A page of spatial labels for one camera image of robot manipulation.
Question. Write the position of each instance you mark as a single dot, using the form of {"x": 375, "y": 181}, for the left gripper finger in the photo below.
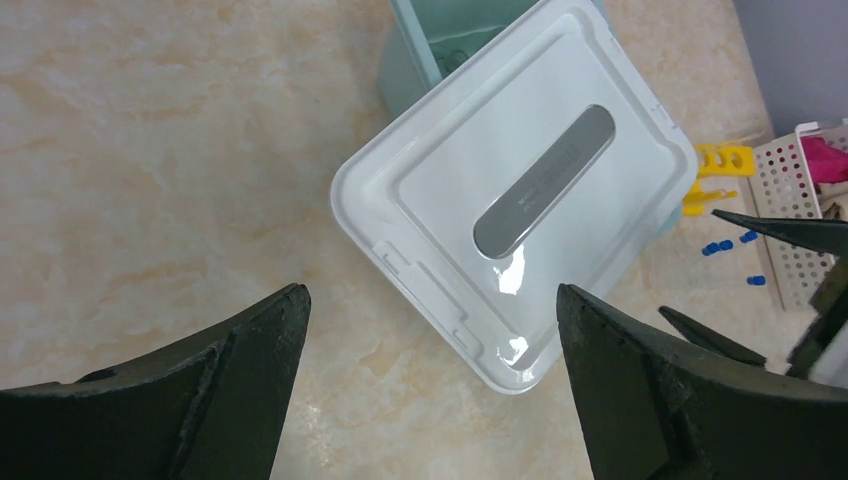
{"x": 209, "y": 406}

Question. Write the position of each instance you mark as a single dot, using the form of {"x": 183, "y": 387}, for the white perforated basket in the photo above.
{"x": 783, "y": 188}

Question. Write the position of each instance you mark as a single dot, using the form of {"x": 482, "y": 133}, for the white plastic lid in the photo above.
{"x": 543, "y": 160}

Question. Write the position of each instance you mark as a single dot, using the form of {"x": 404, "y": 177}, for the brown paper bag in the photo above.
{"x": 832, "y": 198}

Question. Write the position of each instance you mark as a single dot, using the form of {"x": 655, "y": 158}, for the teal plastic bin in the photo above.
{"x": 432, "y": 39}

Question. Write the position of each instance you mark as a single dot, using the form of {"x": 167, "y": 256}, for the yellow test tube rack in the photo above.
{"x": 717, "y": 160}

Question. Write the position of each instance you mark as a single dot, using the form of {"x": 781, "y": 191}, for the pink cloth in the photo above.
{"x": 826, "y": 164}

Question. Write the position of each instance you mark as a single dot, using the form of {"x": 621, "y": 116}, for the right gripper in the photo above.
{"x": 653, "y": 406}

